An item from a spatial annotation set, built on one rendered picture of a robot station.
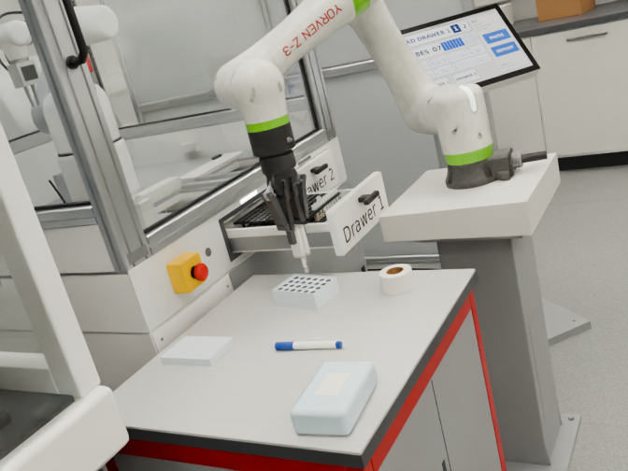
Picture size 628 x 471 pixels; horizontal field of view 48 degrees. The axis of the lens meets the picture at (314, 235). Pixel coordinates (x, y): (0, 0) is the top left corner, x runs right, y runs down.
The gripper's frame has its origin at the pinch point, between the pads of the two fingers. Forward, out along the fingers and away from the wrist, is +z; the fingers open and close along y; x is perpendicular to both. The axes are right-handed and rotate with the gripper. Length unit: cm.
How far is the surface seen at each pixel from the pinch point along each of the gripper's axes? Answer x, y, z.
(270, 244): -14.6, -5.5, 3.6
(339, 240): 5.0, -7.7, 3.0
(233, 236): -25.0, -3.8, 1.2
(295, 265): -31.0, -28.3, 20.7
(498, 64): -7, -126, -13
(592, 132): -43, -312, 64
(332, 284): 7.0, 0.6, 9.8
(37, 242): 9, 60, -26
